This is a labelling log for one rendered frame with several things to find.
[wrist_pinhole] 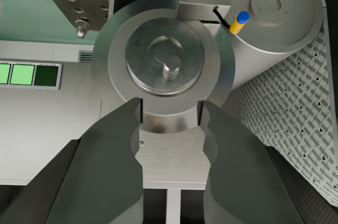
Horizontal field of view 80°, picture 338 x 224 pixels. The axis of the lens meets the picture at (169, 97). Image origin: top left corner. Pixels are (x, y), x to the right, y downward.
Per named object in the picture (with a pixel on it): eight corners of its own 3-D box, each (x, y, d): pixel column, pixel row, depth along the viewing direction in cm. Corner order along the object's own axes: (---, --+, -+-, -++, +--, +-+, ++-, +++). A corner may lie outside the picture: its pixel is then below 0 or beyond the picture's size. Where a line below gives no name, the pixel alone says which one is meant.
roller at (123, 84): (220, 11, 22) (221, 118, 20) (186, 78, 47) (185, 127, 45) (112, 4, 21) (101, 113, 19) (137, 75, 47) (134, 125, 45)
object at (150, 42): (194, 9, 20) (214, 82, 19) (191, 20, 22) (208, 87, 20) (117, 22, 19) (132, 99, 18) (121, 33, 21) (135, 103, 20)
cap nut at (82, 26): (87, 19, 54) (85, 35, 53) (91, 26, 58) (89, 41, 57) (73, 19, 54) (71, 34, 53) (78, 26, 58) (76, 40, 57)
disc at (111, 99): (234, 0, 22) (237, 136, 20) (232, 3, 23) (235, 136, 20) (98, -9, 22) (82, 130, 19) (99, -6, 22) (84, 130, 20)
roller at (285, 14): (318, -38, 24) (329, 56, 22) (237, 49, 49) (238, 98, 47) (219, -46, 24) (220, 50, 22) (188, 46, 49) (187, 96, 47)
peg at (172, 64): (168, 51, 16) (184, 59, 16) (167, 63, 19) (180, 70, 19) (160, 66, 16) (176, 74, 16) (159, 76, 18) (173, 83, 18)
